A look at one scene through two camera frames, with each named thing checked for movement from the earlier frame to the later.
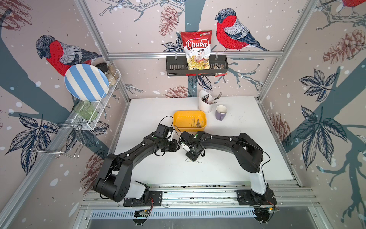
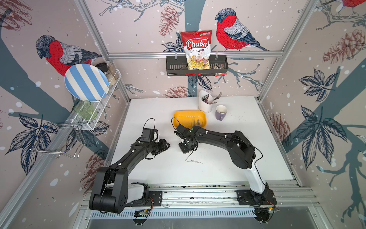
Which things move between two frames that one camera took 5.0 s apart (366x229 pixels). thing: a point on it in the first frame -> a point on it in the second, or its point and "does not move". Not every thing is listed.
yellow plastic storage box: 192,120 does not move
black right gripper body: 192,155 -> 184,148
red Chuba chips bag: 197,46 does not move
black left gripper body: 171,147 -> 159,146
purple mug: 220,112 does not move
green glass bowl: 86,110 does not move
